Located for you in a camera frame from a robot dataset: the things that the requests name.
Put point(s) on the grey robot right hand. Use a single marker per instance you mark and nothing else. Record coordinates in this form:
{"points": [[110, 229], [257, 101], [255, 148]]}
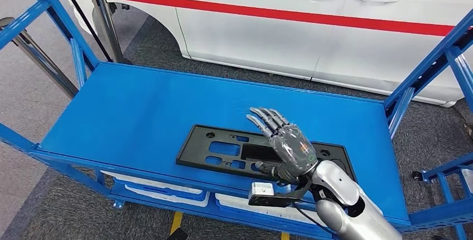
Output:
{"points": [[292, 149]]}

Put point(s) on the black plastic plate part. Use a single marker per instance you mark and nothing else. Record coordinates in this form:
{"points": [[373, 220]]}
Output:
{"points": [[196, 153]]}

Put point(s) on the blue metal shelf rack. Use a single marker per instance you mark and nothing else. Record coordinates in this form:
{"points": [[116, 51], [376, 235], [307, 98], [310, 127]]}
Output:
{"points": [[129, 120]]}

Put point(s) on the white car with red stripe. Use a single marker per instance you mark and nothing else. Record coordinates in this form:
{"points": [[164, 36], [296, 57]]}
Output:
{"points": [[258, 35]]}

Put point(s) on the blue plastic bin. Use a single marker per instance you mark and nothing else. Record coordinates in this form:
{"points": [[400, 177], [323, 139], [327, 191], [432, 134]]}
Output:
{"points": [[166, 194]]}

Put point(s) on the yellow floor tape square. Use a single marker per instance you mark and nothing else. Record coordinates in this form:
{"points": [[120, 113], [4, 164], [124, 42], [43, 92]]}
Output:
{"points": [[176, 223]]}

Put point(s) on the black barrier belt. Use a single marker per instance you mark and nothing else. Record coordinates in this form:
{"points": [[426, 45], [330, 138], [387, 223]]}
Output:
{"points": [[83, 18]]}

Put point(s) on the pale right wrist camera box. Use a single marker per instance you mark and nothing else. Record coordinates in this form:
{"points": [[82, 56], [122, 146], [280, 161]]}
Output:
{"points": [[261, 190]]}

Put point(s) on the chrome stanchion post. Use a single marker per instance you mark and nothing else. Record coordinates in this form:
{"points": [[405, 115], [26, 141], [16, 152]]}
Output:
{"points": [[40, 61], [105, 20]]}

